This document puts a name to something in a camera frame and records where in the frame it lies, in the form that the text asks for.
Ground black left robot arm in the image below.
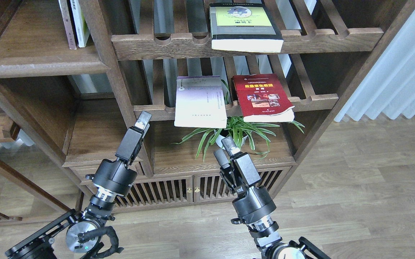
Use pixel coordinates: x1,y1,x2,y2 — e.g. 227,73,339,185
5,112,151,259

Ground brown upright book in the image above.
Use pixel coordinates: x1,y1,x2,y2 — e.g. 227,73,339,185
59,0,76,50

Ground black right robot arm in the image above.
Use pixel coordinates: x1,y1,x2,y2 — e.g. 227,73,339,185
214,137,329,259

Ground red paperback book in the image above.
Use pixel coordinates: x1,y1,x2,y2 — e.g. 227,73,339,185
232,73,294,123

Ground green spider plant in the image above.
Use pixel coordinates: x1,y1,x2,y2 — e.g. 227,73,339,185
172,79,306,162

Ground white green upright book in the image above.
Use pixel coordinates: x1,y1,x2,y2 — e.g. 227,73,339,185
70,0,90,48

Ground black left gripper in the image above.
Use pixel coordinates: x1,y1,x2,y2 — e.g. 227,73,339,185
86,111,152,197

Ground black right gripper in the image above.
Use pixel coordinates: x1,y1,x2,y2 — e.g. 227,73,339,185
213,136,276,224

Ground dark wooden bookshelf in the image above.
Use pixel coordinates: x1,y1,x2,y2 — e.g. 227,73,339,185
0,0,415,212

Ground yellow-green black thick book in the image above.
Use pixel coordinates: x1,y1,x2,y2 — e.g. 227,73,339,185
209,2,284,53

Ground white lavender paperback book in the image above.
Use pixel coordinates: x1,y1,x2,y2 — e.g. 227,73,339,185
174,76,227,128

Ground white curtain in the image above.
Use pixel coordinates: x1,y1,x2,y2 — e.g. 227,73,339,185
334,10,415,122

